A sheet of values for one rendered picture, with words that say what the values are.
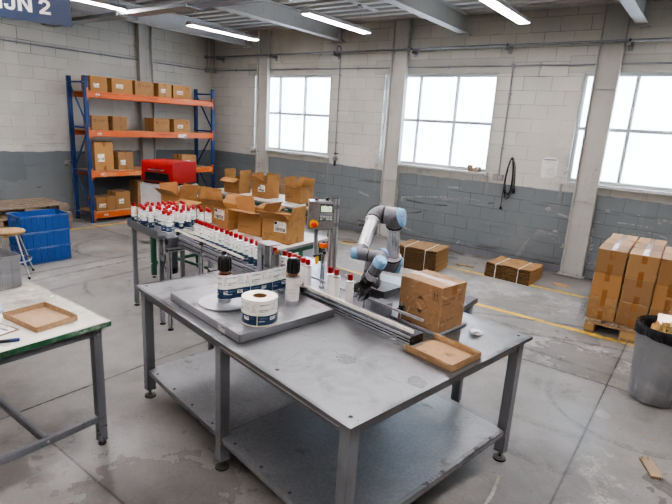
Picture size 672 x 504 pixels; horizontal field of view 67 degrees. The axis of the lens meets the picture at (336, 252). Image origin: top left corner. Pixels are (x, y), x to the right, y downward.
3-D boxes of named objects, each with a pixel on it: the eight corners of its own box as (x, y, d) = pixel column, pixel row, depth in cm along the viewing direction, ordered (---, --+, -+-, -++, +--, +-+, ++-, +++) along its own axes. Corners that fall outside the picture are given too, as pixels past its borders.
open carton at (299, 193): (277, 201, 763) (277, 176, 753) (297, 199, 795) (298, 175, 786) (297, 205, 737) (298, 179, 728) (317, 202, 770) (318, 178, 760)
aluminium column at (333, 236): (325, 294, 347) (330, 197, 331) (329, 292, 350) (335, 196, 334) (329, 295, 344) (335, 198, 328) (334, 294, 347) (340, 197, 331)
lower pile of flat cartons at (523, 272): (483, 275, 717) (485, 260, 712) (498, 268, 758) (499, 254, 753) (528, 286, 678) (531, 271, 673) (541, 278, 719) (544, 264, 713)
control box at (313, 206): (306, 226, 340) (308, 198, 336) (331, 227, 343) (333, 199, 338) (308, 229, 331) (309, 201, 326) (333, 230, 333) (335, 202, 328)
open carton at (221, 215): (196, 226, 555) (196, 192, 546) (226, 221, 592) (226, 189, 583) (221, 232, 535) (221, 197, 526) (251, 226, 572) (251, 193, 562)
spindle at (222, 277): (214, 300, 305) (214, 254, 298) (227, 297, 311) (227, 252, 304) (221, 304, 299) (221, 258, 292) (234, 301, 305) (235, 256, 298)
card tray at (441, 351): (404, 350, 267) (404, 343, 266) (433, 338, 284) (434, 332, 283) (451, 372, 246) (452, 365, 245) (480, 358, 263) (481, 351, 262)
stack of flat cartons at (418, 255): (393, 265, 741) (394, 244, 733) (408, 258, 785) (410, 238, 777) (434, 274, 708) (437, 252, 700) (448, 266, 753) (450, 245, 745)
